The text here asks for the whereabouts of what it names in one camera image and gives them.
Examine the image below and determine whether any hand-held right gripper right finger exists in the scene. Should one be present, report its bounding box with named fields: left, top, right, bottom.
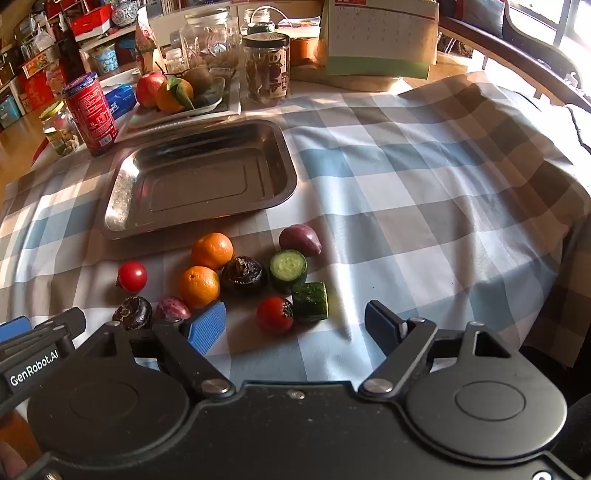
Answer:
left=359, top=300, right=516, bottom=398

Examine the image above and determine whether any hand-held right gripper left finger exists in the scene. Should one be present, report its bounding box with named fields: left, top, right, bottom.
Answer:
left=93, top=301, right=235, bottom=398

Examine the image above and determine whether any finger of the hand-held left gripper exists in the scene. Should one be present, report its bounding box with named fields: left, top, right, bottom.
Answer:
left=25, top=308, right=87, bottom=346
left=0, top=316, right=32, bottom=344

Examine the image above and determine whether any small orange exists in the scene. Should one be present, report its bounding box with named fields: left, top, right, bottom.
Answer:
left=178, top=266, right=221, bottom=310
left=191, top=233, right=235, bottom=271

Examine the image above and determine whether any reddish purple plum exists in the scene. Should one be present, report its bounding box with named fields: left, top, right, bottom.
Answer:
left=279, top=224, right=322, bottom=257
left=156, top=296, right=191, bottom=323

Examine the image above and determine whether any red cherry tomato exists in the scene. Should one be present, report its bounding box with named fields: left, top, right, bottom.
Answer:
left=257, top=296, right=295, bottom=334
left=116, top=261, right=149, bottom=293

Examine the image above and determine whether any cucumber chunk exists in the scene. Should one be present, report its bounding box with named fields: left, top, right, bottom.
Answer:
left=269, top=249, right=308, bottom=294
left=291, top=281, right=329, bottom=321

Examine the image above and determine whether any stainless steel tray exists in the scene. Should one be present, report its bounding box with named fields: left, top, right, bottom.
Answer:
left=95, top=119, right=298, bottom=241

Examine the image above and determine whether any checkered tablecloth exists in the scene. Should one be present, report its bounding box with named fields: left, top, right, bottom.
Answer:
left=0, top=71, right=591, bottom=398

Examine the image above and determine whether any glass jar of nuts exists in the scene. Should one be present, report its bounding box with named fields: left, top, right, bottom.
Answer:
left=39, top=100, right=81, bottom=158

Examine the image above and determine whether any red tin can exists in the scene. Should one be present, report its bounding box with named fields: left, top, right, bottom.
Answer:
left=62, top=73, right=118, bottom=158

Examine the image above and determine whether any white rectangular tray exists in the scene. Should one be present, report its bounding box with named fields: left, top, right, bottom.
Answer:
left=115, top=74, right=242, bottom=134

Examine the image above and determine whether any teal storage basket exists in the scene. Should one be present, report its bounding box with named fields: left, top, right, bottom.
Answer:
left=0, top=92, right=21, bottom=128

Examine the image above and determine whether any orange with green leaves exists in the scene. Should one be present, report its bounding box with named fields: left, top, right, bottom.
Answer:
left=156, top=76, right=195, bottom=114

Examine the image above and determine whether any blue tissue pack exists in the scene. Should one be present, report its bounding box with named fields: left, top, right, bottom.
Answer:
left=104, top=84, right=138, bottom=119

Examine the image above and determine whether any red gift box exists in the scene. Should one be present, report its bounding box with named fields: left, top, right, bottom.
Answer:
left=23, top=74, right=57, bottom=110

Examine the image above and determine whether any red apple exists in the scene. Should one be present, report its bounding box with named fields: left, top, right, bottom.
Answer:
left=135, top=71, right=167, bottom=108

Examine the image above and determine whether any brown kiwi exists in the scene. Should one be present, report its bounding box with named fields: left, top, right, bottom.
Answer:
left=185, top=66, right=215, bottom=97

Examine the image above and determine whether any black-lidded plastic jar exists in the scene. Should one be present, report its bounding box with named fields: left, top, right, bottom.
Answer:
left=242, top=32, right=291, bottom=103

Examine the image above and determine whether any small white-lidded glass jar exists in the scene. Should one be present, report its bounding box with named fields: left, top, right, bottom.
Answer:
left=164, top=48, right=185, bottom=77

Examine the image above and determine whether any dark glass bottle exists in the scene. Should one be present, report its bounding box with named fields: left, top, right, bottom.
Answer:
left=56, top=18, right=87, bottom=85

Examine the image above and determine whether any large clear glass jar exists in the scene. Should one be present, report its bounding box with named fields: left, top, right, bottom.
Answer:
left=180, top=7, right=241, bottom=70

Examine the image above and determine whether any brown paper bag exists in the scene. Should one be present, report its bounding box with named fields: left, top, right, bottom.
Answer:
left=135, top=7, right=163, bottom=75

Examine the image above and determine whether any desk calendar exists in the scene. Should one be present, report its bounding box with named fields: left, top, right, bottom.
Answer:
left=321, top=0, right=439, bottom=81

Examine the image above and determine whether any dark wooden chair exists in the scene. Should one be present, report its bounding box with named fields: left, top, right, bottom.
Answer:
left=438, top=0, right=591, bottom=114

